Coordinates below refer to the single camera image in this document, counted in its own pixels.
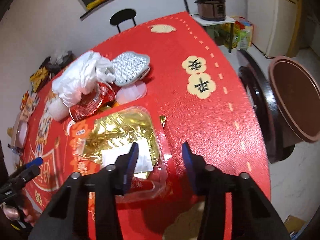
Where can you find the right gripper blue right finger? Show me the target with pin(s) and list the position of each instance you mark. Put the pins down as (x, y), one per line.
(192, 166)

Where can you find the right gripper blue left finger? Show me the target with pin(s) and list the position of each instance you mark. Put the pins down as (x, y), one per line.
(129, 167)

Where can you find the white plastic bag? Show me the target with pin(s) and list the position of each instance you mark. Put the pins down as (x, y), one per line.
(81, 76)

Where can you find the brown round trash bin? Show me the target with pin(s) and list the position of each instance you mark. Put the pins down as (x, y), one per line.
(297, 97)

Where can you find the clear round plastic lid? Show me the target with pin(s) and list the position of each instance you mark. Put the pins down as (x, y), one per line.
(131, 92)

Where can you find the red festive table mat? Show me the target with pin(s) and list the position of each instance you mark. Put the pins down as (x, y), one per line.
(193, 95)

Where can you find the red instant noodle cup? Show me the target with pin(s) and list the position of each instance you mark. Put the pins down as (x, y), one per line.
(101, 95)

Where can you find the grey scrubbing sponge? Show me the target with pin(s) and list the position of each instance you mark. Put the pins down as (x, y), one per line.
(130, 67)

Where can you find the dark round stool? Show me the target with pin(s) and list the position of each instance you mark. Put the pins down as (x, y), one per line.
(264, 106)

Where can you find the colourful bags beside fridge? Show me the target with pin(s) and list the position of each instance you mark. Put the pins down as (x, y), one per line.
(242, 33)

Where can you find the black metal shelf stand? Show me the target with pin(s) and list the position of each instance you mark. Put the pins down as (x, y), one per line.
(191, 9)

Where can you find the black round-back chair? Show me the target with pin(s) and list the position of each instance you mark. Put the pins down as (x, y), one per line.
(122, 16)

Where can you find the brown electric pressure cooker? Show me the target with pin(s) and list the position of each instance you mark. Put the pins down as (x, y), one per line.
(211, 10)

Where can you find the cream two-door refrigerator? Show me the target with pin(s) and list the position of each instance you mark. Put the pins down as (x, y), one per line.
(274, 24)

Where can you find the yellow packet on windowsill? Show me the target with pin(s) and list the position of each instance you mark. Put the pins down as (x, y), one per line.
(94, 4)

